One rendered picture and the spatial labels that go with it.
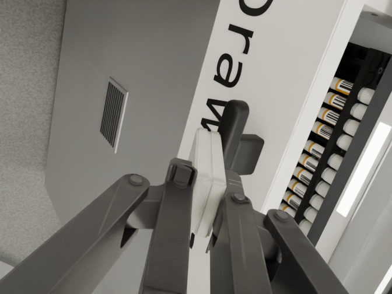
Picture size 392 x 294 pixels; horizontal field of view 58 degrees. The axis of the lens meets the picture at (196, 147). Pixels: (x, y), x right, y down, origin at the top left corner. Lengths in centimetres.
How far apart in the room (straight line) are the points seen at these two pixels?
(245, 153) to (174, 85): 28
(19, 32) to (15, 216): 60
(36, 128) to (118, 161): 56
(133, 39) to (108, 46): 11
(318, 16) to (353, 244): 18
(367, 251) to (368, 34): 22
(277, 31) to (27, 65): 93
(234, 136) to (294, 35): 7
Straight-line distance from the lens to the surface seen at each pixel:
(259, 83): 25
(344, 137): 33
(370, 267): 31
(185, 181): 15
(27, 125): 118
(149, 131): 56
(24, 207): 132
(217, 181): 16
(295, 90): 23
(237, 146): 22
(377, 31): 44
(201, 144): 19
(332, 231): 33
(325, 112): 34
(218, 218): 16
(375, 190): 30
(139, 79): 60
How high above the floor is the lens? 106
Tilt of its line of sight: 46 degrees down
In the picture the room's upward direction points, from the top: 130 degrees clockwise
